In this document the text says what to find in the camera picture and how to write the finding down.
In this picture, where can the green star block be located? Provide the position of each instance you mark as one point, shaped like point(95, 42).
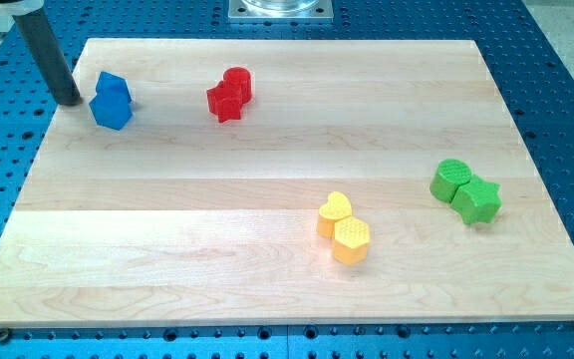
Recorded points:
point(477, 201)

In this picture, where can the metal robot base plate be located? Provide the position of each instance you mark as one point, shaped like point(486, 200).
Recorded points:
point(273, 10)

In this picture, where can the green cylinder block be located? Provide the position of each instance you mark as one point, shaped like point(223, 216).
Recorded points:
point(449, 176)

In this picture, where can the yellow hexagon block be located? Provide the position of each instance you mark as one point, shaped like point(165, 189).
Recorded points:
point(351, 240)

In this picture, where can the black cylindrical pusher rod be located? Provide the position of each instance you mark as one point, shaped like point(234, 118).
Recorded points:
point(42, 43)

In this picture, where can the red star block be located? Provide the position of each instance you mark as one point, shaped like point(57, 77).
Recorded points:
point(225, 101)

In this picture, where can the blue block behind pentagon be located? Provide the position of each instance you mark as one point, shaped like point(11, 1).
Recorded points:
point(109, 83)

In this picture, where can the wooden board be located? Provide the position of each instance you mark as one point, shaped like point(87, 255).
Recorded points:
point(179, 220)

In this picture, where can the red cylinder block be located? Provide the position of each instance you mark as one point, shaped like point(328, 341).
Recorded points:
point(240, 78)

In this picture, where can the yellow heart block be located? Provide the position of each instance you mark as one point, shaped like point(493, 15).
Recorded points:
point(336, 208)

